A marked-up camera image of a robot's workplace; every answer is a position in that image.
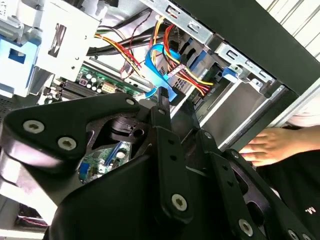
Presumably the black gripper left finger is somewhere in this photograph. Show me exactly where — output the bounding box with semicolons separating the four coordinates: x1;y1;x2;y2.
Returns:
0;86;195;223

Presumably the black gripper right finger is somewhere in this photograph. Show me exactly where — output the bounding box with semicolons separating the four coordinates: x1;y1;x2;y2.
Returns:
181;99;316;240

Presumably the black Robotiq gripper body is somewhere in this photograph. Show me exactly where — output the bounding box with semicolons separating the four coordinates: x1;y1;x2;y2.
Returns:
44;116;241;240

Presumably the red yellow power wire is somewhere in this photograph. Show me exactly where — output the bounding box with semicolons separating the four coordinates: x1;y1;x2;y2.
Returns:
149;19;216;97

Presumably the blue data wire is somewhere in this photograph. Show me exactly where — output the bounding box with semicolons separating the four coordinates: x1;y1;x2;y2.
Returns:
144;43;181;103

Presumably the bare person's hand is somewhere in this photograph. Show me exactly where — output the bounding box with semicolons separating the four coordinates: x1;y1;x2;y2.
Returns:
241;127;309;168

